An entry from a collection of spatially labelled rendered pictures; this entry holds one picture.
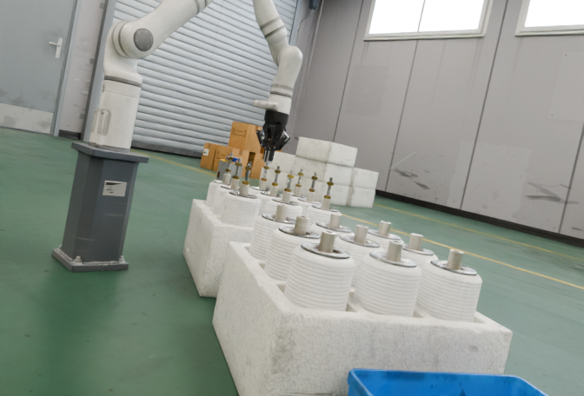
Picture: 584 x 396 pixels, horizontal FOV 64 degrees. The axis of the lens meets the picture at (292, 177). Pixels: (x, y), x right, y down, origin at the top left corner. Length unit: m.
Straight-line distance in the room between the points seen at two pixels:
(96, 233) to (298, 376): 0.73
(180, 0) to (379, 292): 0.92
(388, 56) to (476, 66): 1.44
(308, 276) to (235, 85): 6.97
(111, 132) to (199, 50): 6.00
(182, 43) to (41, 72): 1.92
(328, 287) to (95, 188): 0.72
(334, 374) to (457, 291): 0.24
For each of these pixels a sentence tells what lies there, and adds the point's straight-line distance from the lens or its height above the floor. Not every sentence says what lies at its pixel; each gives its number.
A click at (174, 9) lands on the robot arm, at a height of 0.69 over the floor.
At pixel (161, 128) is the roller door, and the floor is 0.34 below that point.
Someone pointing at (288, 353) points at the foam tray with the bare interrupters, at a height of 0.13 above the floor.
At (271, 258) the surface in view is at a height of 0.20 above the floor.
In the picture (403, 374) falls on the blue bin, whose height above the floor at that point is 0.12.
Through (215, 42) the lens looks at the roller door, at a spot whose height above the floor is 1.76.
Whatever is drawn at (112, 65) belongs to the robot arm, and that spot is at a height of 0.51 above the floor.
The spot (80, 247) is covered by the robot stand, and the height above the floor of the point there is 0.05.
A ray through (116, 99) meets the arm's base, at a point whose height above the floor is 0.43.
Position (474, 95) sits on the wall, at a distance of 6.78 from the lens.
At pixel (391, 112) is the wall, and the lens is 7.34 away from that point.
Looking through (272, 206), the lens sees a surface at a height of 0.24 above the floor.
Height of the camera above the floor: 0.39
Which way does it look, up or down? 3 degrees down
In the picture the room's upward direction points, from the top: 12 degrees clockwise
